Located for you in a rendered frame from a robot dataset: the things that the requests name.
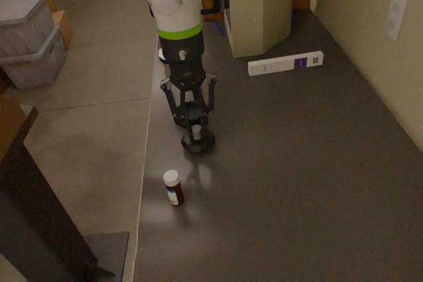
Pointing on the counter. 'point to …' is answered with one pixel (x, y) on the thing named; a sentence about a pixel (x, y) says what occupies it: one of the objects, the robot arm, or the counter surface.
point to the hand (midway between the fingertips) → (195, 124)
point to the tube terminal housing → (258, 7)
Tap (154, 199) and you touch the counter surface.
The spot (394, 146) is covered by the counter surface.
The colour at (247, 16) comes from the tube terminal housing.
